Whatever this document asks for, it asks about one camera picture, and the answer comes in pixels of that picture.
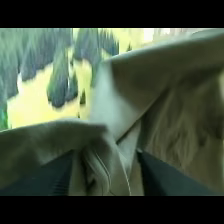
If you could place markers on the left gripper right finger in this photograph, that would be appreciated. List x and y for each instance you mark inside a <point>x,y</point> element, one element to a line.
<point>163,180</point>

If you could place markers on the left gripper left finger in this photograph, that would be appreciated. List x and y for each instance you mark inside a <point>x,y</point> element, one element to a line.
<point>40,181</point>

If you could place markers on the dark brown shirt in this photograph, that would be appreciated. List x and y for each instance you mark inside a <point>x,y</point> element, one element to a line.
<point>151,83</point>

